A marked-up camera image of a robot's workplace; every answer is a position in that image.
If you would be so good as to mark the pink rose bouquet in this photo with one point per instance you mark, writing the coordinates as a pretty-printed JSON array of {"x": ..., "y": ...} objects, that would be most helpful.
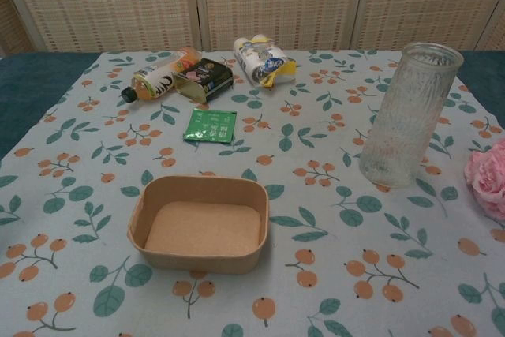
[{"x": 489, "y": 183}]

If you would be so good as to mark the textured clear glass vase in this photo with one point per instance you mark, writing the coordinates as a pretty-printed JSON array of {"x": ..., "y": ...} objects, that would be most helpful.
[{"x": 406, "y": 116}]

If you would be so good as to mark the green foil sachet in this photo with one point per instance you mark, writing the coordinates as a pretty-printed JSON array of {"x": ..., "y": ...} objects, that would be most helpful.
[{"x": 209, "y": 126}]

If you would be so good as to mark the black and gold tin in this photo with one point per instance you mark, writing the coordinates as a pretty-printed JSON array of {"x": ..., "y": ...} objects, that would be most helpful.
[{"x": 205, "y": 76}]

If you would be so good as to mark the pack of white bottles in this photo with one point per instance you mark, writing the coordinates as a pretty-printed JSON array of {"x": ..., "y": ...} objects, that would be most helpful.
[{"x": 256, "y": 58}]

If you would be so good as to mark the floral print tablecloth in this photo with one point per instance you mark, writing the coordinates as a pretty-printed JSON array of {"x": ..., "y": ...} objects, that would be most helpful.
[{"x": 276, "y": 234}]

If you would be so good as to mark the brown paper bowl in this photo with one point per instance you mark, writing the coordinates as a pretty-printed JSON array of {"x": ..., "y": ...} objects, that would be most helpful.
[{"x": 205, "y": 230}]

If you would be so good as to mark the amber drink bottle black cap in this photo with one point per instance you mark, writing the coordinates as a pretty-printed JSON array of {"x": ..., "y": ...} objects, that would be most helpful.
[{"x": 158, "y": 78}]

